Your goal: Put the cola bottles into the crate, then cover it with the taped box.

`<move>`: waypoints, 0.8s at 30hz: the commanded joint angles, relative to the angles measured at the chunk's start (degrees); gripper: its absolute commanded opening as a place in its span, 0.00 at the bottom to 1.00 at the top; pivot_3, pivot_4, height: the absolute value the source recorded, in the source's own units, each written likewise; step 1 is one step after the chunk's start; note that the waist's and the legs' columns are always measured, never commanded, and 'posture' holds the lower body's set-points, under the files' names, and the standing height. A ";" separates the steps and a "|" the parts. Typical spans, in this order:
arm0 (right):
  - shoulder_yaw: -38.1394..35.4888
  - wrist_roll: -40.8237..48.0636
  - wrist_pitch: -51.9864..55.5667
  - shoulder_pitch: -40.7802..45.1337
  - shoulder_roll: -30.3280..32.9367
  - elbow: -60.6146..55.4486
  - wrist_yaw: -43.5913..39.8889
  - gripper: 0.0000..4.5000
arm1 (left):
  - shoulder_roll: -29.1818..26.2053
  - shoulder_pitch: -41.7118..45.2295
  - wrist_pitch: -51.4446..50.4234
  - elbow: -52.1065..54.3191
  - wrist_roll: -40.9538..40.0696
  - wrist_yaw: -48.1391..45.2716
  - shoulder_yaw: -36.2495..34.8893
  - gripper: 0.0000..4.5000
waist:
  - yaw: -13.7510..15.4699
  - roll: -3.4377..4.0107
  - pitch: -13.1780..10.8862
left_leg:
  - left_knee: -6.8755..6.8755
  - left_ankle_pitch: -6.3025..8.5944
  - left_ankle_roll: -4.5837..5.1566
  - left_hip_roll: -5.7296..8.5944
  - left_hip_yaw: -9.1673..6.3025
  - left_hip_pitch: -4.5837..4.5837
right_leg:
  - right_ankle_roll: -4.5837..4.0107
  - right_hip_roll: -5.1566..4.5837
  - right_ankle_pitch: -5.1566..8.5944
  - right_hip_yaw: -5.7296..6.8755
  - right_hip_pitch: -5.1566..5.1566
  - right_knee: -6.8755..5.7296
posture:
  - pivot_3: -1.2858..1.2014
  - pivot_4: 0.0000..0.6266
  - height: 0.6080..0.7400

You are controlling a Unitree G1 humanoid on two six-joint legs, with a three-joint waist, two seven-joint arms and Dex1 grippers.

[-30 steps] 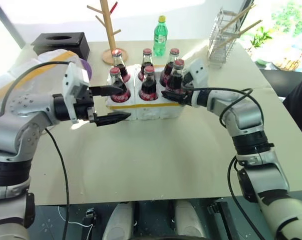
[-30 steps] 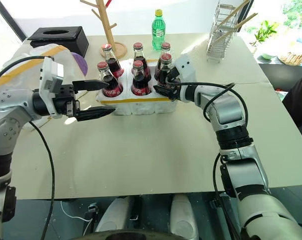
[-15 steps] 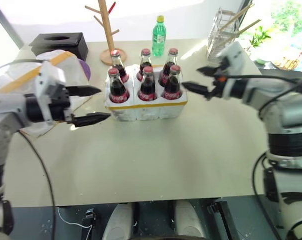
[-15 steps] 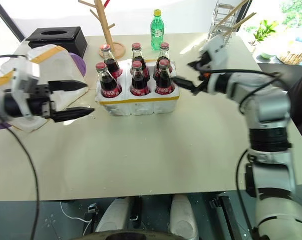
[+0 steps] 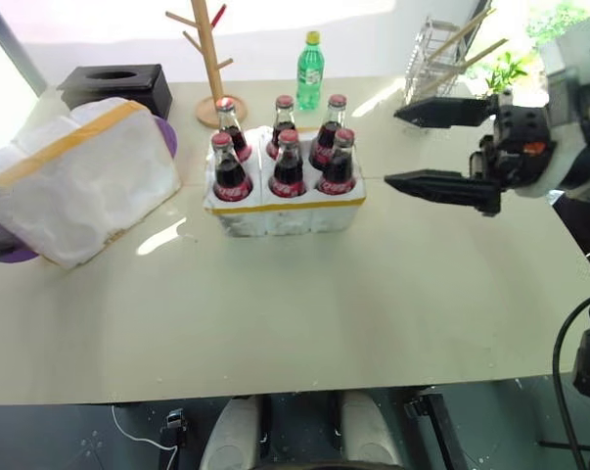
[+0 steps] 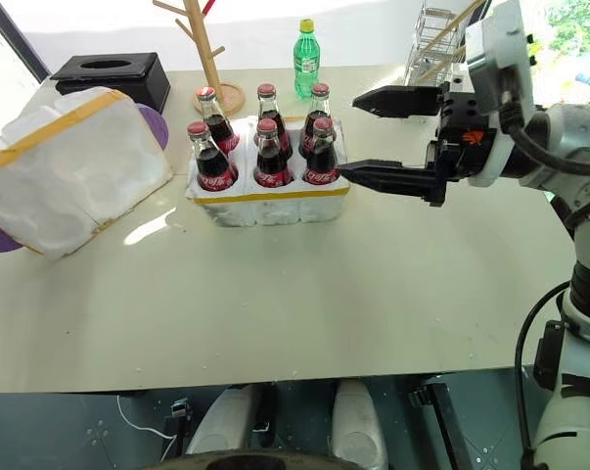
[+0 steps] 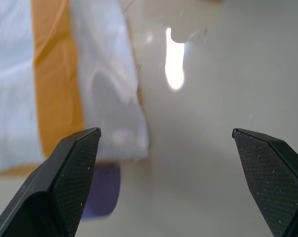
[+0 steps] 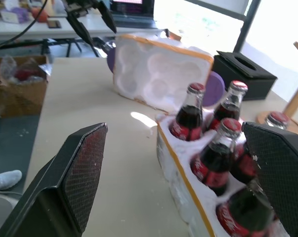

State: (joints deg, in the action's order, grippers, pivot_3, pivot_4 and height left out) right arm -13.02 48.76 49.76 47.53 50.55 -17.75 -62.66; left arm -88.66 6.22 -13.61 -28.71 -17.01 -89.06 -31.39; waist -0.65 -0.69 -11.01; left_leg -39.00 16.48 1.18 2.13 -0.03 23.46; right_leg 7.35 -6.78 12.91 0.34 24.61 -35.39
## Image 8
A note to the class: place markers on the white background desk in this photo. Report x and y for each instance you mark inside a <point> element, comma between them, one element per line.
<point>52,30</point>

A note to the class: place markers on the white shoe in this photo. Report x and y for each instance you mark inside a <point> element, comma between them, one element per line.
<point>5,180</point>

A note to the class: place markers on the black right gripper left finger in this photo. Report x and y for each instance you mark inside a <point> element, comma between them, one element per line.
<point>74,172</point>

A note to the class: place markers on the black phone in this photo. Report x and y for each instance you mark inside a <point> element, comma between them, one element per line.
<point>54,24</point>

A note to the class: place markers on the brown cardboard box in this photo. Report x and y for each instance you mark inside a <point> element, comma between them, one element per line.
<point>17,96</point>

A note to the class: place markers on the open laptop computer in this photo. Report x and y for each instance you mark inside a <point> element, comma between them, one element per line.
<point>134,12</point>

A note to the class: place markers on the white foam taped box lid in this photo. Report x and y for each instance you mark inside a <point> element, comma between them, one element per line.
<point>158,71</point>

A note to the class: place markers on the orange round object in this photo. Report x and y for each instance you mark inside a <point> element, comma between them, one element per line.
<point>40,14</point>

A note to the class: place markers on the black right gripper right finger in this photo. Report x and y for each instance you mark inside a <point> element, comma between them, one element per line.
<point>282,168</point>

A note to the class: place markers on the black tissue box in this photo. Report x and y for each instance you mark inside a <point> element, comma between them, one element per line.
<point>242,74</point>

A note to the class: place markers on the glass cola bottle red cap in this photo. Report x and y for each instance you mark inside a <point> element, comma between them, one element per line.
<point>188,116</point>
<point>215,158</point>
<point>229,106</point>
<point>245,212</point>
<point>245,165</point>
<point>277,119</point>

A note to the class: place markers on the purple round disc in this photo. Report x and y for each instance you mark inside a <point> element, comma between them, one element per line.
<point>214,89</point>
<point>111,60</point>

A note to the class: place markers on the white foam crate yellow tape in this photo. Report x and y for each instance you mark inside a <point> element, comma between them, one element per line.
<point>181,170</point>

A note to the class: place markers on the clear plastic wrapped items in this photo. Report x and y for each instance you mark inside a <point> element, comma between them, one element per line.
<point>20,71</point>

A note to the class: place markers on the black window frame post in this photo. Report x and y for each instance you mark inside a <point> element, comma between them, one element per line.
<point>247,24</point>

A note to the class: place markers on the purple small box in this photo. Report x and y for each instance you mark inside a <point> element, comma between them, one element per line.
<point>20,14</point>

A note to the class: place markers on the grey round object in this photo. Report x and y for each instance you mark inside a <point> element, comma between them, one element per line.
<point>1,207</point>

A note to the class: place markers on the black desk frame legs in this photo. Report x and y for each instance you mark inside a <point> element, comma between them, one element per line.
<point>72,47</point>

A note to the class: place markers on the wooden stand with round base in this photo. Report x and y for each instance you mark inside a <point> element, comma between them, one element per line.
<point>297,103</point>

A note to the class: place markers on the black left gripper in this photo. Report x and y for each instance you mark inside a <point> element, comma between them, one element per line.
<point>78,6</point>

